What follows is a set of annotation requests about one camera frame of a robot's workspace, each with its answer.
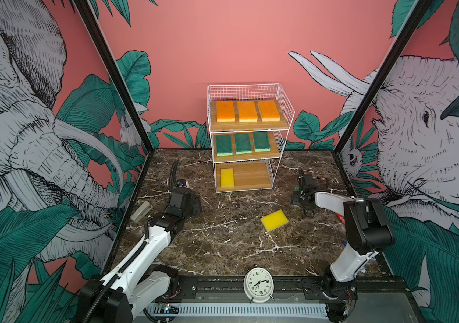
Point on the yellow sponge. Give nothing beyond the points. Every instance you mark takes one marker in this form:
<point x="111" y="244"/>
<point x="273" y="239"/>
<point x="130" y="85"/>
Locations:
<point x="274" y="220"/>
<point x="227" y="178"/>

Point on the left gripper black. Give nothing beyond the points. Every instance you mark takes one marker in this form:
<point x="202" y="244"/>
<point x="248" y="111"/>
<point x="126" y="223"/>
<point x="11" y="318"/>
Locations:
<point x="196" y="205"/>

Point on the red marker pen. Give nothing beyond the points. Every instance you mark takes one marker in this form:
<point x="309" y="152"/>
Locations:
<point x="341" y="218"/>

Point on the white slotted cable duct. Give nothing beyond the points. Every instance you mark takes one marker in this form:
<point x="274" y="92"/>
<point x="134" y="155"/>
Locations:
<point x="317" y="311"/>

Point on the grey block by wall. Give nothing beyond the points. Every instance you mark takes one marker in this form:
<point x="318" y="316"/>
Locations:
<point x="141" y="212"/>

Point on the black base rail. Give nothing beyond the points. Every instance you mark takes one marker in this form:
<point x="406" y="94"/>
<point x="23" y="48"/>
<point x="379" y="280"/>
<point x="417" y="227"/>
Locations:
<point x="308" y="287"/>

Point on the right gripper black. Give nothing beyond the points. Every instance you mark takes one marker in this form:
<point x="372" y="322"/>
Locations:
<point x="295" y="200"/>

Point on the white alarm clock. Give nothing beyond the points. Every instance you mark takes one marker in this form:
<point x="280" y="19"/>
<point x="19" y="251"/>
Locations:
<point x="258" y="285"/>

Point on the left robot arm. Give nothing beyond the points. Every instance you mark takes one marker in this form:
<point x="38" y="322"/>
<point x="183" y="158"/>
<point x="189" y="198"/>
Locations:
<point x="127" y="290"/>

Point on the orange sponge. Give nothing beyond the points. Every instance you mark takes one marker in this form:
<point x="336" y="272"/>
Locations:
<point x="225" y="111"/>
<point x="247" y="111"/>
<point x="269" y="111"/>

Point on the white wire three-tier shelf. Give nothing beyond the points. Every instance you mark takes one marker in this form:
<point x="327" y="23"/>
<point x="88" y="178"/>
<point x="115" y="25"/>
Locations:
<point x="257" y="170"/>

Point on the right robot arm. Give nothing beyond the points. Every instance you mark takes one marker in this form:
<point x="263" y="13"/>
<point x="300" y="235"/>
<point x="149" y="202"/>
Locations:
<point x="368" y="230"/>

